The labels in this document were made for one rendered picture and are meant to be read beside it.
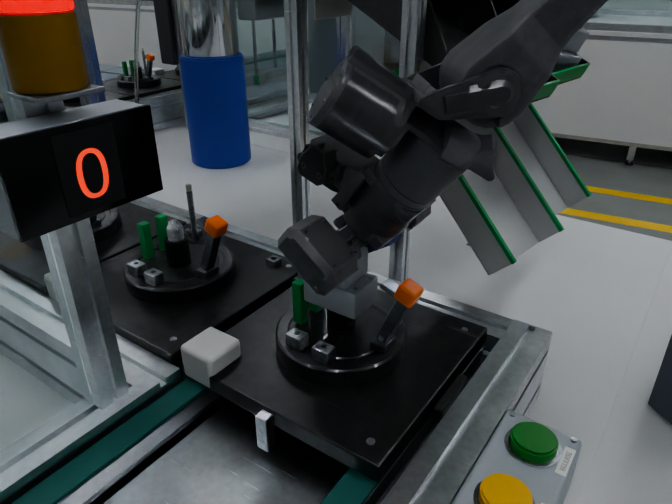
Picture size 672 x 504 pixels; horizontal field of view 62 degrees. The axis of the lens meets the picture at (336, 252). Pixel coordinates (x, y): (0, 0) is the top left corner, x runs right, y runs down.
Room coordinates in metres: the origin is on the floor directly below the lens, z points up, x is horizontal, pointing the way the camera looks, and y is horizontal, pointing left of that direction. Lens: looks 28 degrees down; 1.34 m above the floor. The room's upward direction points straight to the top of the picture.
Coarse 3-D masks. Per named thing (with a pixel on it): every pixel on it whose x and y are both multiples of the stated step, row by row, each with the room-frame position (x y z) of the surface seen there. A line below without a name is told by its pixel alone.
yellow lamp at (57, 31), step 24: (0, 24) 0.38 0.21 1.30; (24, 24) 0.38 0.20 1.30; (48, 24) 0.38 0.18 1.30; (72, 24) 0.40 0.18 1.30; (24, 48) 0.38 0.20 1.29; (48, 48) 0.38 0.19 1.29; (72, 48) 0.39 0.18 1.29; (24, 72) 0.38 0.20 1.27; (48, 72) 0.38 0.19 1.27; (72, 72) 0.39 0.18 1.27
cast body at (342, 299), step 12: (360, 264) 0.48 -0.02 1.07; (300, 276) 0.51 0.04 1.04; (360, 276) 0.48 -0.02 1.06; (372, 276) 0.49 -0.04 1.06; (336, 288) 0.47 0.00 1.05; (348, 288) 0.47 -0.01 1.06; (360, 288) 0.47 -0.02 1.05; (372, 288) 0.48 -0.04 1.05; (312, 300) 0.48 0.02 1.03; (324, 300) 0.47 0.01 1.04; (336, 300) 0.47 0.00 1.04; (348, 300) 0.46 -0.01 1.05; (360, 300) 0.46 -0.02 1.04; (372, 300) 0.48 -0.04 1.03; (336, 312) 0.47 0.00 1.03; (348, 312) 0.46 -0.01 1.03; (360, 312) 0.46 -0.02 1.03
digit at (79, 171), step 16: (96, 128) 0.40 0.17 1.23; (112, 128) 0.41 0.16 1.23; (64, 144) 0.37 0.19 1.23; (80, 144) 0.38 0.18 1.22; (96, 144) 0.39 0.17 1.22; (112, 144) 0.40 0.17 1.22; (64, 160) 0.37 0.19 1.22; (80, 160) 0.38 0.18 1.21; (96, 160) 0.39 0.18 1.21; (112, 160) 0.40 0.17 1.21; (64, 176) 0.37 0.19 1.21; (80, 176) 0.38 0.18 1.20; (96, 176) 0.39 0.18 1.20; (112, 176) 0.40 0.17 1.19; (64, 192) 0.37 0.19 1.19; (80, 192) 0.38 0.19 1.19; (96, 192) 0.39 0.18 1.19; (112, 192) 0.40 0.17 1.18; (80, 208) 0.38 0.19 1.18
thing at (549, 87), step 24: (360, 0) 0.76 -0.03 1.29; (384, 0) 0.73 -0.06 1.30; (432, 0) 0.84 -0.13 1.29; (456, 0) 0.81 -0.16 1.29; (480, 0) 0.79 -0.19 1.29; (384, 24) 0.73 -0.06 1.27; (432, 24) 0.68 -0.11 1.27; (456, 24) 0.81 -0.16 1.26; (480, 24) 0.78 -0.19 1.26; (432, 48) 0.68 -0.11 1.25
